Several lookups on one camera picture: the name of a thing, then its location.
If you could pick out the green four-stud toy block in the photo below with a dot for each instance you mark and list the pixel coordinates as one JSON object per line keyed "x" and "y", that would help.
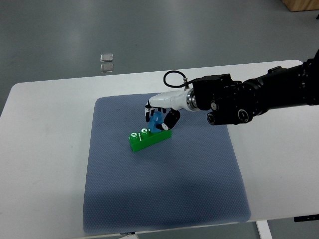
{"x": 145, "y": 138}

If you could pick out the blue toy block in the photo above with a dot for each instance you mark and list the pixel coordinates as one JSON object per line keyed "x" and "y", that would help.
{"x": 155, "y": 119}

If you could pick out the blue-grey fabric mat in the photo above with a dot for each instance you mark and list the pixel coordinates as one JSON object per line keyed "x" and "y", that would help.
{"x": 190, "y": 179}

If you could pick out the black table control panel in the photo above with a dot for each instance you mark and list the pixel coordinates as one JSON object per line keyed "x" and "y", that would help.
{"x": 306, "y": 218}

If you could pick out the upper metal floor plate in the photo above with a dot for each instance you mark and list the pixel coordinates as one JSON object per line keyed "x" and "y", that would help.
{"x": 106, "y": 57}

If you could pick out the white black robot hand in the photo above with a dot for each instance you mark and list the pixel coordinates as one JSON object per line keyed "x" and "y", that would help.
{"x": 170, "y": 103}

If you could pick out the wooden box corner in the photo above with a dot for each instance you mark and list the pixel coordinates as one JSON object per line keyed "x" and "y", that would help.
{"x": 301, "y": 5}

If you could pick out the white table leg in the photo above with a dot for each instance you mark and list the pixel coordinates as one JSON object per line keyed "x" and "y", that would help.
{"x": 263, "y": 229}

